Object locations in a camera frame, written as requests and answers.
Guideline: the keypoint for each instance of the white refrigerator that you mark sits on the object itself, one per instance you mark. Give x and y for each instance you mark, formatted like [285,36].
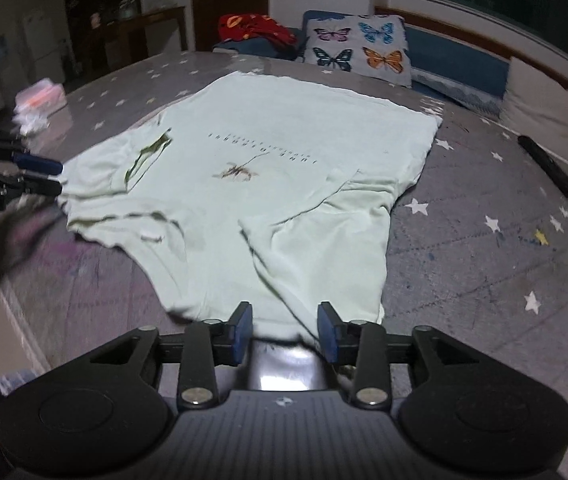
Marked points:
[44,45]

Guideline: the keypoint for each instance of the butterfly print pillow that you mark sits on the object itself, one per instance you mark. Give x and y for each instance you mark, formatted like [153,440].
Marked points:
[359,45]

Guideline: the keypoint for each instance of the pink tissue pack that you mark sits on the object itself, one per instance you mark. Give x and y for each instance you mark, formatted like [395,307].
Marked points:
[41,97]

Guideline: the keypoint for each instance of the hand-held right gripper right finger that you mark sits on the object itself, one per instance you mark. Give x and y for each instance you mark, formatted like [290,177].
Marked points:
[326,332]

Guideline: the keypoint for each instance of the blue sofa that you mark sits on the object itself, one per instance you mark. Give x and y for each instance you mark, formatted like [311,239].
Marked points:
[454,60]

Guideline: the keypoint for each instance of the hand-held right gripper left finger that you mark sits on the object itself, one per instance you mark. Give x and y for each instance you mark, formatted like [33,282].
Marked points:
[241,332]

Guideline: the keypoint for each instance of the brown door with frosted glass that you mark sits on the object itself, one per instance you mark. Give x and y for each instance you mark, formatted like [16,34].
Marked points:
[214,0]

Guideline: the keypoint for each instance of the red patterned blanket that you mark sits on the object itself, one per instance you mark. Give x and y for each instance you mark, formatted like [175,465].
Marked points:
[254,27]

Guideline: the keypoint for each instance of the grey star-print tablecloth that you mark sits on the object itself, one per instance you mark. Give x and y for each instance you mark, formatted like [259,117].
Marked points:
[464,270]

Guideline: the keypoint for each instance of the dark wooden side desk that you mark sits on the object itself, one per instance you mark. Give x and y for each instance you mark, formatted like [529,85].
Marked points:
[129,35]

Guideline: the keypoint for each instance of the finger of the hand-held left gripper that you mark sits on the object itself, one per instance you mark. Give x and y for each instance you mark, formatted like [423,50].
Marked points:
[39,186]
[41,164]

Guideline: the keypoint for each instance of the plain grey pillow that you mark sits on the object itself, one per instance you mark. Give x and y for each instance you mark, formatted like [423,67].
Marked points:
[544,105]

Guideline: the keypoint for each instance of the black remote control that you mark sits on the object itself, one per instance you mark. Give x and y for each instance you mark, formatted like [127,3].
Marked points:
[549,165]

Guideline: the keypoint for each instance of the light green t-shirt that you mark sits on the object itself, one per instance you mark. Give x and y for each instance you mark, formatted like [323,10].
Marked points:
[274,175]

